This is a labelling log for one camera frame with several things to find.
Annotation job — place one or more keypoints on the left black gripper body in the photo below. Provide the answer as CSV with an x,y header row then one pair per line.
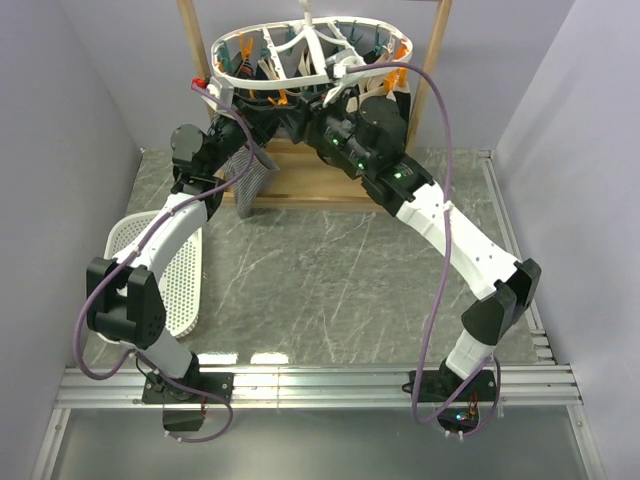
x,y
259,132

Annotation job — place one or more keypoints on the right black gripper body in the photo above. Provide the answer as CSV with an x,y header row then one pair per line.
x,y
326,124

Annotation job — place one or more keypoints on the orange clothes peg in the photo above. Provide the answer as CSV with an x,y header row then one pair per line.
x,y
397,81
281,100

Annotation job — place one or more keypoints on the white round clip hanger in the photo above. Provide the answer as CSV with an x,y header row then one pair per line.
x,y
293,54

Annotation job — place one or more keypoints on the grey striped boxer underwear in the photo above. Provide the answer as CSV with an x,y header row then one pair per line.
x,y
257,179

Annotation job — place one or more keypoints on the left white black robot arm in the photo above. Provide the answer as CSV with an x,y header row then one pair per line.
x,y
124,303

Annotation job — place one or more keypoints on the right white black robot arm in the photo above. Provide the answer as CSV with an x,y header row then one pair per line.
x,y
367,142

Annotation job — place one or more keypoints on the wooden hanger stand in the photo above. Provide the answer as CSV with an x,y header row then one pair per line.
x,y
303,182

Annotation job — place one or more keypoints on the olive green hanging underwear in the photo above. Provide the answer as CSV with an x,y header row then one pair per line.
x,y
378,85

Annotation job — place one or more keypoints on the white perforated plastic basket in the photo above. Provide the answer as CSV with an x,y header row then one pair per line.
x,y
180,284

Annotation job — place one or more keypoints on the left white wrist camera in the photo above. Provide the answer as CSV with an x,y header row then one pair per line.
x,y
216,92

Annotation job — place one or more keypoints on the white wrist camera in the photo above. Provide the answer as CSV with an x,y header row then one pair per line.
x,y
342,76
216,92

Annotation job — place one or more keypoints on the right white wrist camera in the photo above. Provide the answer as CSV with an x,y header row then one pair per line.
x,y
342,76

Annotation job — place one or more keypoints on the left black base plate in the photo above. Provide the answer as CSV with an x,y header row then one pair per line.
x,y
157,391

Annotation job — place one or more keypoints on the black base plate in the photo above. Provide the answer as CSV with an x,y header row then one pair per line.
x,y
430,387
157,391

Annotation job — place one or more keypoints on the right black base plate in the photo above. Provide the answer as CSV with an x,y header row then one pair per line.
x,y
430,387

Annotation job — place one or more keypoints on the black box under rail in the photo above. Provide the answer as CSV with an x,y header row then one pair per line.
x,y
178,421

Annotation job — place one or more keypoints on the aluminium mounting rail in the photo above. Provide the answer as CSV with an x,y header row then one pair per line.
x,y
338,422

